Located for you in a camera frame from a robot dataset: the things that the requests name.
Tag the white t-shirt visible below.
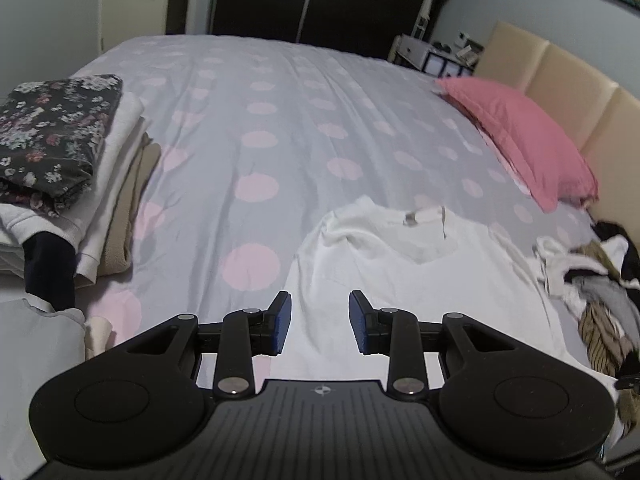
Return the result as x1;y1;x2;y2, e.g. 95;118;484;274
264;196;589;380

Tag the folded white beige clothes stack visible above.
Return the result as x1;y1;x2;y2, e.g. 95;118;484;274
1;92;149;286

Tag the cream white garment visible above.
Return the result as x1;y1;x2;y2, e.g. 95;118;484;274
534;236;590;320

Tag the grey pink-dotted bed sheet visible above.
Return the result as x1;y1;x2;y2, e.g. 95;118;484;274
78;37;593;362

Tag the light grey folded garment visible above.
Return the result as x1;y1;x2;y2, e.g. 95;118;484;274
1;299;86;479

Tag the grey and black garment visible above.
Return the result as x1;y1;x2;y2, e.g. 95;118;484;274
562;269;639;341

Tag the brown striped garment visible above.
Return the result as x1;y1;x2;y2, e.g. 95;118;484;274
573;242;639;430

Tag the pink pillow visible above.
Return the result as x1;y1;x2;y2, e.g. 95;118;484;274
436;77;599;212

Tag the black garment by headboard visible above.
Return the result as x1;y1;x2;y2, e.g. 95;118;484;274
592;221;639;288

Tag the white bedside table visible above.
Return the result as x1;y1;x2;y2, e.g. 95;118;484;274
388;35;483;78

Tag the dark floral folded garment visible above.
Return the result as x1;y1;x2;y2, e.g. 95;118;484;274
1;74;122;217

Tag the beige padded headboard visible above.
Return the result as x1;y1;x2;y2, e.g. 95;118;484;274
474;21;640;242

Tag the black sliding wardrobe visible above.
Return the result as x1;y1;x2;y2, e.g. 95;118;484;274
167;0;459;61

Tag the white door with handle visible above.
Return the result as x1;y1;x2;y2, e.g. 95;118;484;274
96;0;174;53

